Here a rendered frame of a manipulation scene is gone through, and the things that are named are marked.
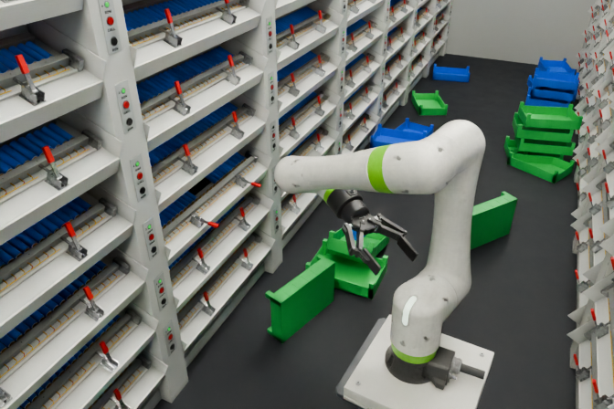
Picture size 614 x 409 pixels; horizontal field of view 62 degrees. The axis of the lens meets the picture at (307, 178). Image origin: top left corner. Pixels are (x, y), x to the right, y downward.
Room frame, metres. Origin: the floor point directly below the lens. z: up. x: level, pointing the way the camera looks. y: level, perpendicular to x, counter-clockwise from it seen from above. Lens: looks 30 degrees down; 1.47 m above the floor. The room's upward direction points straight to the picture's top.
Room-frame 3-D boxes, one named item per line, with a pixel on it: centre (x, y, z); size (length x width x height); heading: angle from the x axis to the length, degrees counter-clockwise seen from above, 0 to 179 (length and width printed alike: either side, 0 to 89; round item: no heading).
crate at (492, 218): (1.96, -0.83, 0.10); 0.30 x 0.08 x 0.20; 119
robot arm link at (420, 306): (0.98, -0.30, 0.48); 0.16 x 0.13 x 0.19; 140
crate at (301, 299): (1.45, 0.02, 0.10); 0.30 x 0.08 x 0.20; 138
